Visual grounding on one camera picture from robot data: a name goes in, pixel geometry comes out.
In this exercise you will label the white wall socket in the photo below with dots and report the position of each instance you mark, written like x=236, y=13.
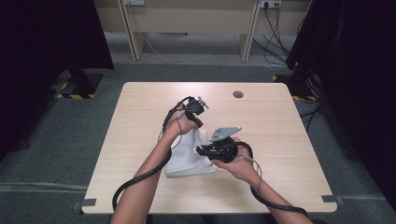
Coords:
x=134, y=2

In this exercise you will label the black curtain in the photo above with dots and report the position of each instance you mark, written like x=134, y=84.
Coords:
x=358, y=77
x=40, y=56

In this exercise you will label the black stand base striped tape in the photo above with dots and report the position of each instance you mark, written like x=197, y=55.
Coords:
x=299, y=88
x=82, y=84

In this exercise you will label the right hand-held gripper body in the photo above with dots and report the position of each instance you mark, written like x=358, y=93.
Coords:
x=224, y=152

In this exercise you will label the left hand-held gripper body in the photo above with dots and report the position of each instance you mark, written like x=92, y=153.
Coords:
x=194, y=105

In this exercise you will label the white power strip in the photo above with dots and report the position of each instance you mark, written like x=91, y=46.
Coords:
x=271, y=3

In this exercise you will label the person's left hand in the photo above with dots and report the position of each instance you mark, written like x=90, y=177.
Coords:
x=179, y=124

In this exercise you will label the white black-trimmed tank top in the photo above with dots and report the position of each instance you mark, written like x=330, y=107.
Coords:
x=186, y=158

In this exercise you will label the grey table corner bracket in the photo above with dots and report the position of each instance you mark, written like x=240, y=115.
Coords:
x=87, y=202
x=330, y=199

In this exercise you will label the person's right hand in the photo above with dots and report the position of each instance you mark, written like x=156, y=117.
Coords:
x=241, y=168

